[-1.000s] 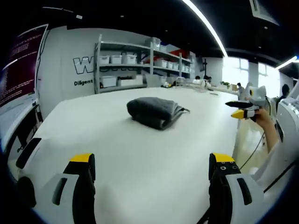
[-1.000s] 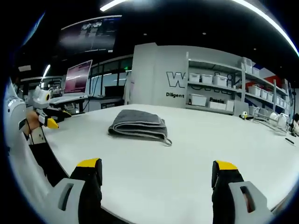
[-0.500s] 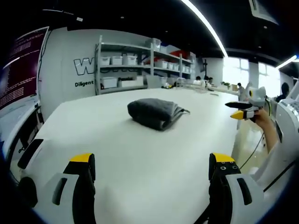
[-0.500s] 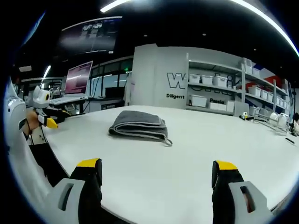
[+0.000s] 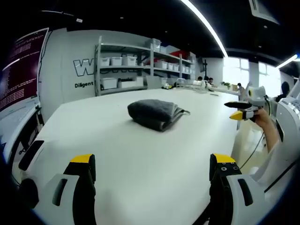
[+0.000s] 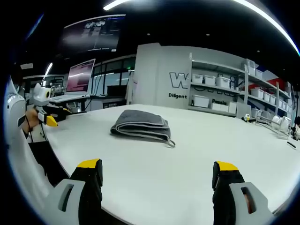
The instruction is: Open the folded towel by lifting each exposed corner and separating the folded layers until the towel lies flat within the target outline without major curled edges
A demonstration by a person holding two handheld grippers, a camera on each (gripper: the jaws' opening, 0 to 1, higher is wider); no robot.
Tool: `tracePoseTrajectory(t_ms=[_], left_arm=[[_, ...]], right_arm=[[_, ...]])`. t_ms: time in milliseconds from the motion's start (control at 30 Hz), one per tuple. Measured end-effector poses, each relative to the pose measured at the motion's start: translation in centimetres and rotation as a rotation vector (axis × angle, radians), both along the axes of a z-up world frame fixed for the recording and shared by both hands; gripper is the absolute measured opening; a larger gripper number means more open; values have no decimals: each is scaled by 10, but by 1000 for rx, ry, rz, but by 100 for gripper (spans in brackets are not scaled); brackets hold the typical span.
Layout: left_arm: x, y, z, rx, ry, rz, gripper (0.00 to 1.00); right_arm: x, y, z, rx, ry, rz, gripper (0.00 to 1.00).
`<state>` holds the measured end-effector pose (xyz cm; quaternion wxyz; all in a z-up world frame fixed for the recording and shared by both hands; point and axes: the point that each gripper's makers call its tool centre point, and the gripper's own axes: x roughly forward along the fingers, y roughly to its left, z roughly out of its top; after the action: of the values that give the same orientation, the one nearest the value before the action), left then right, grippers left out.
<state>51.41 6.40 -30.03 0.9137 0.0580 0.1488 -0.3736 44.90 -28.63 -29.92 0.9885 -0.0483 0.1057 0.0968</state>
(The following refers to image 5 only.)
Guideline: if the long ceiling light strip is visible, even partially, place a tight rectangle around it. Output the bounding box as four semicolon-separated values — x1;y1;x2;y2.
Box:
180;0;230;58

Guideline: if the computer monitor with text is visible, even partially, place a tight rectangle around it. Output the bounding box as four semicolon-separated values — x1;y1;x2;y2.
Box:
0;27;50;113

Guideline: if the ceiling air vent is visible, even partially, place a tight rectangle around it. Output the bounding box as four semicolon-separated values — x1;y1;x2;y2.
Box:
248;0;281;25

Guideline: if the grey metal shelf rack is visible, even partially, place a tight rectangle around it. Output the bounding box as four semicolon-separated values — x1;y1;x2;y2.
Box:
94;36;196;97

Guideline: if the grey cable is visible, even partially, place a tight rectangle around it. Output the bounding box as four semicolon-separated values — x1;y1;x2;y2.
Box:
239;131;266;170

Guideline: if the black round object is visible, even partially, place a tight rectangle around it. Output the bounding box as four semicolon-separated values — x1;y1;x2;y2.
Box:
18;178;39;210

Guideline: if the short ceiling light strip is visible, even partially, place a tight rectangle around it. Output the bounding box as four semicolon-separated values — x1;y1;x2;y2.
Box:
277;53;300;69

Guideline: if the black screen on stand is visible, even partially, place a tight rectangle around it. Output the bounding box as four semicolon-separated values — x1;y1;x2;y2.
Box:
198;57;210;80

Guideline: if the person's right hand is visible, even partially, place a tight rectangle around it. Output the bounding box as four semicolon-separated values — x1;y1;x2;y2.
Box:
252;108;270;128

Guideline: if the person's white clothing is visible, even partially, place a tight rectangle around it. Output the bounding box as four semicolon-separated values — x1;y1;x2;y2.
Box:
231;121;300;200

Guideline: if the dark grey towel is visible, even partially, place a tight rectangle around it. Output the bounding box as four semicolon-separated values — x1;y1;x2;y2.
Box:
127;99;191;133

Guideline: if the row of white storage bins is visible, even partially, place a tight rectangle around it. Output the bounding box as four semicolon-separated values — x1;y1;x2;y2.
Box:
100;38;195;90

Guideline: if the bright window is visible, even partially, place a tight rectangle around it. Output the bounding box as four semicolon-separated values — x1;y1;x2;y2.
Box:
222;57;282;97

